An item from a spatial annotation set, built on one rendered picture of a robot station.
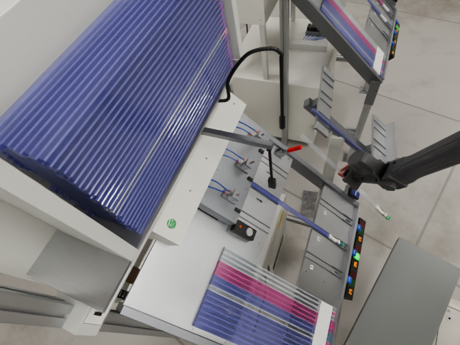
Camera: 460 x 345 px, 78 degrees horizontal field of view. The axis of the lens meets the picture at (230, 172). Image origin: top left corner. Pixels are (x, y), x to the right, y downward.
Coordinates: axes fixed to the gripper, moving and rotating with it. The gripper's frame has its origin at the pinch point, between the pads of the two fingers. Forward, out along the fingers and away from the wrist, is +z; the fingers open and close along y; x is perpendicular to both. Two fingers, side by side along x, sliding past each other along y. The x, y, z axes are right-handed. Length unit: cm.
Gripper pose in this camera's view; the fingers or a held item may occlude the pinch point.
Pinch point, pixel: (341, 172)
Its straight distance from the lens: 115.2
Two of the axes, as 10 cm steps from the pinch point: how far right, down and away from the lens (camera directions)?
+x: 7.5, 6.2, 2.3
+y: -6.1, 7.8, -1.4
